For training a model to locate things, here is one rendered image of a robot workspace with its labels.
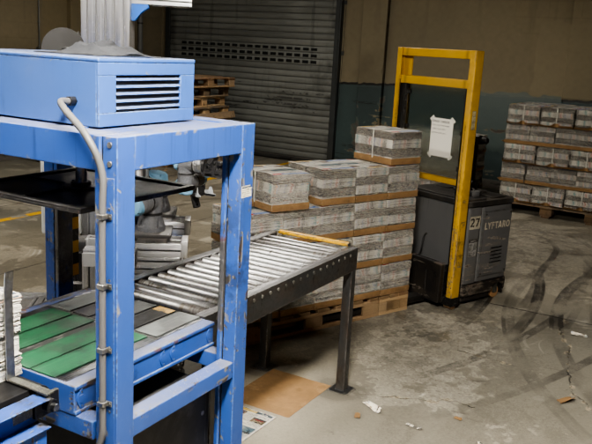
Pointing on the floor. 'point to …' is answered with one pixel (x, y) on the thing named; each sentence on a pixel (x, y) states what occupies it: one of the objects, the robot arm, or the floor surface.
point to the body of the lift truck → (500, 217)
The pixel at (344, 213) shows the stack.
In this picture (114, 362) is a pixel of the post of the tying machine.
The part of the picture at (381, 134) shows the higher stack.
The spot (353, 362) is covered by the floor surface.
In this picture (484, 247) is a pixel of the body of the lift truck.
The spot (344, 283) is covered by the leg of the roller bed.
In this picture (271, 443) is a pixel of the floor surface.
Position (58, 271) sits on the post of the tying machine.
